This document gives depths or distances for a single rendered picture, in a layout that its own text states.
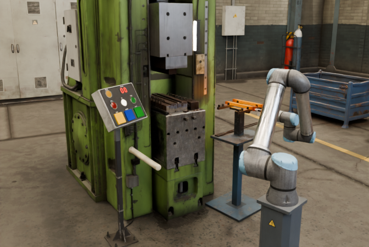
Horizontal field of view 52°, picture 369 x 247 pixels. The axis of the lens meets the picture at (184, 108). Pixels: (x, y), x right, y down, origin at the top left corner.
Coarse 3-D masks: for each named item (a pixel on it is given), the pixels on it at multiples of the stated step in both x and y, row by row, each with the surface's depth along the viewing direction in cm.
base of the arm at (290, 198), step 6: (270, 186) 223; (270, 192) 221; (276, 192) 218; (282, 192) 216; (288, 192) 216; (294, 192) 218; (270, 198) 220; (276, 198) 217; (282, 198) 216; (288, 198) 216; (294, 198) 217; (276, 204) 217; (282, 204) 216; (288, 204) 216; (294, 204) 217
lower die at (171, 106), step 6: (156, 96) 328; (168, 96) 327; (156, 102) 309; (162, 102) 309; (168, 102) 305; (174, 102) 304; (186, 102) 306; (162, 108) 302; (168, 108) 298; (174, 108) 301; (180, 108) 304; (186, 108) 308
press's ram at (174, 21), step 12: (156, 12) 280; (168, 12) 282; (180, 12) 287; (192, 12) 292; (156, 24) 282; (168, 24) 283; (180, 24) 289; (192, 24) 295; (156, 36) 284; (168, 36) 285; (180, 36) 291; (192, 36) 297; (156, 48) 287; (168, 48) 287; (180, 48) 293
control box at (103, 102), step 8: (104, 88) 250; (112, 88) 255; (128, 88) 268; (96, 96) 247; (104, 96) 247; (112, 96) 253; (120, 96) 259; (128, 96) 265; (136, 96) 271; (96, 104) 249; (104, 104) 245; (120, 104) 255; (128, 104) 262; (136, 104) 268; (104, 112) 246; (112, 112) 247; (144, 112) 271; (104, 120) 248; (112, 120) 244; (136, 120) 261; (112, 128) 246
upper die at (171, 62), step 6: (150, 60) 308; (156, 60) 300; (162, 60) 292; (168, 60) 289; (174, 60) 292; (180, 60) 295; (186, 60) 298; (156, 66) 301; (162, 66) 293; (168, 66) 290; (174, 66) 293; (180, 66) 296; (186, 66) 299
